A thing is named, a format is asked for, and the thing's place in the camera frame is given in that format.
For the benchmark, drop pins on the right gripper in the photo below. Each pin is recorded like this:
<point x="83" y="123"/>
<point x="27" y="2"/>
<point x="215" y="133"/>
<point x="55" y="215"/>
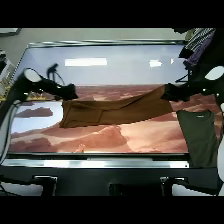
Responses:
<point x="173" y="92"/>

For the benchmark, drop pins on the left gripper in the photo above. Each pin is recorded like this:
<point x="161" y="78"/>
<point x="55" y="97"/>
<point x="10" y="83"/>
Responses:
<point x="70" y="92"/>

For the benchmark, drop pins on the brown pants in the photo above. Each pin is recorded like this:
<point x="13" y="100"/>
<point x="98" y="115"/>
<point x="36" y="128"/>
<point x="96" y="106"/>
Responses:
<point x="113" y="113"/>

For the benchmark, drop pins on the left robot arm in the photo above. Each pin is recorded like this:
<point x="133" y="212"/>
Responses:
<point x="36" y="82"/>

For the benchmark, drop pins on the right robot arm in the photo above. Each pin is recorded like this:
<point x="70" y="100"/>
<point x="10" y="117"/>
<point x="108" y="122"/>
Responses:
<point x="208" y="85"/>

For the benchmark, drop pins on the dark grey T-shirt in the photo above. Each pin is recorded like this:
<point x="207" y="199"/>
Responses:
<point x="200" y="136"/>

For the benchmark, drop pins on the striped garment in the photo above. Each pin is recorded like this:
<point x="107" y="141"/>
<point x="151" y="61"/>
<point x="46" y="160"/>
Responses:
<point x="200" y="41"/>

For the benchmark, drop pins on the silver frame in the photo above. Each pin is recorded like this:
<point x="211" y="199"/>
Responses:
<point x="100" y="163"/>

